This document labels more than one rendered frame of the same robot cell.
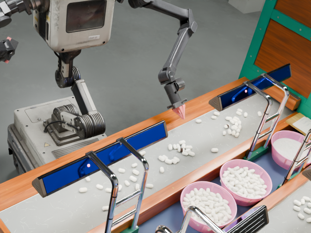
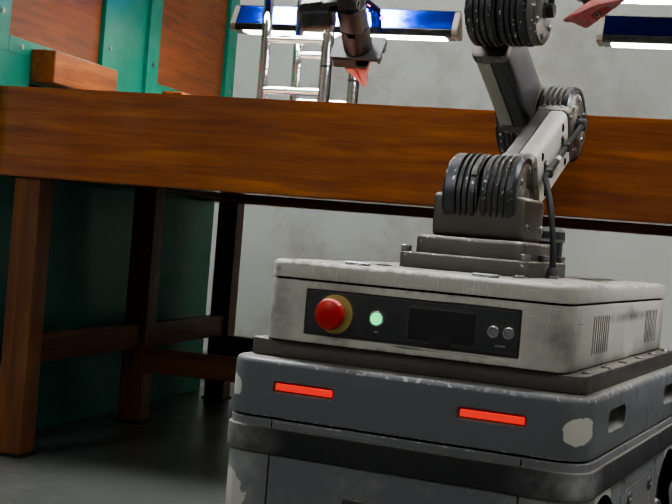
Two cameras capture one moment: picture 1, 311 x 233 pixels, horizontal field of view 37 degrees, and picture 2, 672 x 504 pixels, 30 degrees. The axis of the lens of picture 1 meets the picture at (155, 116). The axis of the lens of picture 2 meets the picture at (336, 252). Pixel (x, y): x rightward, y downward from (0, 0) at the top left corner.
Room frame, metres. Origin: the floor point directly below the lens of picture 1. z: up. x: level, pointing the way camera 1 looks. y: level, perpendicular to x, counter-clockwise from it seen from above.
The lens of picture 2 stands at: (3.01, 2.16, 0.51)
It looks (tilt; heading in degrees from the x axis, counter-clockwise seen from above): 1 degrees down; 246
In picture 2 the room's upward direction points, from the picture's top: 5 degrees clockwise
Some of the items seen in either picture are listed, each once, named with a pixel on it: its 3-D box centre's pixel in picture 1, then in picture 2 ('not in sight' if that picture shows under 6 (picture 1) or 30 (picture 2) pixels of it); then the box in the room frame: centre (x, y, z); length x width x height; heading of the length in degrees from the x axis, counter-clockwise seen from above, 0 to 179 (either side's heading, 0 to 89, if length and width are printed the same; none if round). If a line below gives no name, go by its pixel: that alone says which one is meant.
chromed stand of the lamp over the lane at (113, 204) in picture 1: (113, 195); not in sight; (1.26, 0.10, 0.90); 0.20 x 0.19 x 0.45; 140
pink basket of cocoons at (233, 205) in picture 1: (206, 209); not in sight; (1.45, -0.33, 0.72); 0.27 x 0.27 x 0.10
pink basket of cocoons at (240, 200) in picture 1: (243, 184); not in sight; (1.67, -0.51, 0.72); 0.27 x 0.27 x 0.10
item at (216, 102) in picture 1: (254, 84); not in sight; (2.05, -0.47, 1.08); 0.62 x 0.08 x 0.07; 140
